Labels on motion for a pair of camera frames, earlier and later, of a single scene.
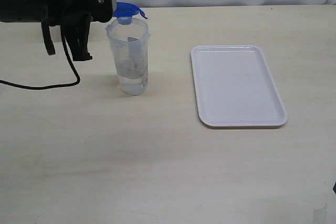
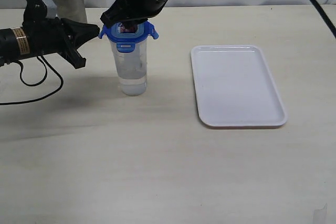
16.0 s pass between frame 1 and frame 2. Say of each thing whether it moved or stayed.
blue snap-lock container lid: moved
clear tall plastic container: stayed
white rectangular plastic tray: stayed
